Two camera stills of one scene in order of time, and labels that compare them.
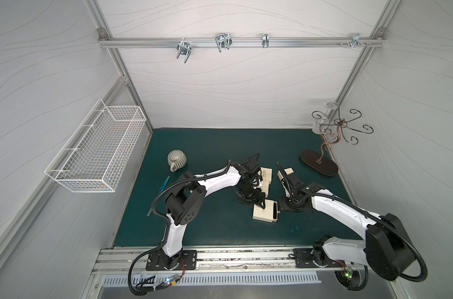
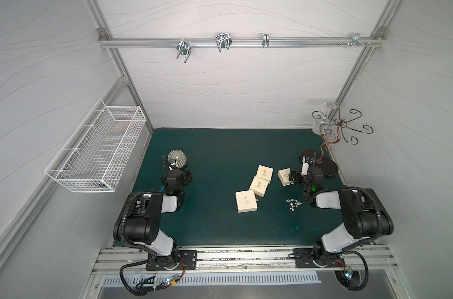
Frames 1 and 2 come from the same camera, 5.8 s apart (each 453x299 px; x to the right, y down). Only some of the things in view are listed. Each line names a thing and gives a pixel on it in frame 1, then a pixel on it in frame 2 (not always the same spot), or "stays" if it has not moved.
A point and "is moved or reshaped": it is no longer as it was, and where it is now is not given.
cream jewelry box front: x=269 y=213 is moved or reshaped
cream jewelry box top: x=288 y=171 stays
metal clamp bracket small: x=266 y=40 stays
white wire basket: x=94 y=159 stays
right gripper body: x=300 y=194 -> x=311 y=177
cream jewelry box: x=266 y=174 stays
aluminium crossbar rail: x=269 y=42 stays
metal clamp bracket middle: x=223 y=40 stays
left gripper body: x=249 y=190 -> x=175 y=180
